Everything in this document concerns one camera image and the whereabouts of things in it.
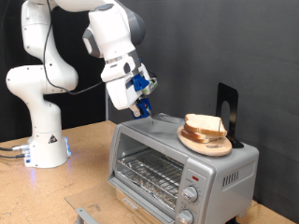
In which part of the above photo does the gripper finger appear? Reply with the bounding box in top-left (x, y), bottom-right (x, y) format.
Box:
top-left (129, 104), bottom-right (142, 119)

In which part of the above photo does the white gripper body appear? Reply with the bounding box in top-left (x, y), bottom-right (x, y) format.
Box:
top-left (100, 55), bottom-right (159, 111)

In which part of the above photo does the white bread slice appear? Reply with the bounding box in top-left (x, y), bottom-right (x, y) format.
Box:
top-left (183, 113), bottom-right (228, 138)

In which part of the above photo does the glass oven door with handle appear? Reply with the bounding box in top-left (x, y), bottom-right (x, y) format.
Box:
top-left (64, 176), bottom-right (176, 224)

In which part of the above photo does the metal oven rack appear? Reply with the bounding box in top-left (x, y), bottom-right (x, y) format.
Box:
top-left (116, 147), bottom-right (185, 209)

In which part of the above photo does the silver oven knob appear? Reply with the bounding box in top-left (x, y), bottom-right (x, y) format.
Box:
top-left (181, 185), bottom-right (199, 203)
top-left (177, 208), bottom-right (194, 224)

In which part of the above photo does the silver toaster oven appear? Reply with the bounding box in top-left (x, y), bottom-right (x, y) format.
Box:
top-left (108, 113), bottom-right (260, 224)

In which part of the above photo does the vertical metal pole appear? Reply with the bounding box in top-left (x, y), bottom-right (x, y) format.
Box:
top-left (105, 90), bottom-right (110, 121)

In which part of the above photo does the round wooden plate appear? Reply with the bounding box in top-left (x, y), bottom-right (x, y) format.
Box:
top-left (177, 124), bottom-right (234, 158)

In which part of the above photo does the black metal bookend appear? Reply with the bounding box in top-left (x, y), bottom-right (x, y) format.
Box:
top-left (214, 82), bottom-right (245, 149)

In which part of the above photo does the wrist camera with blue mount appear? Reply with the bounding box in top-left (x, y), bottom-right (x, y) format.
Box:
top-left (127, 74), bottom-right (159, 96)

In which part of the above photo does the black cable with blue connector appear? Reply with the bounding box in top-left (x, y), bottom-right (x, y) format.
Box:
top-left (42, 0), bottom-right (157, 96)

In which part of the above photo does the thin metal wire post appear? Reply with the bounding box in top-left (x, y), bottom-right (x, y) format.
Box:
top-left (216, 119), bottom-right (222, 147)

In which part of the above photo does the base cable with silver plug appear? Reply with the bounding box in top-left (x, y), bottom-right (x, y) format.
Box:
top-left (0, 143), bottom-right (31, 153)

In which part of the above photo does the thin black base cable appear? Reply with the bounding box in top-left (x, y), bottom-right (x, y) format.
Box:
top-left (0, 152), bottom-right (26, 160)

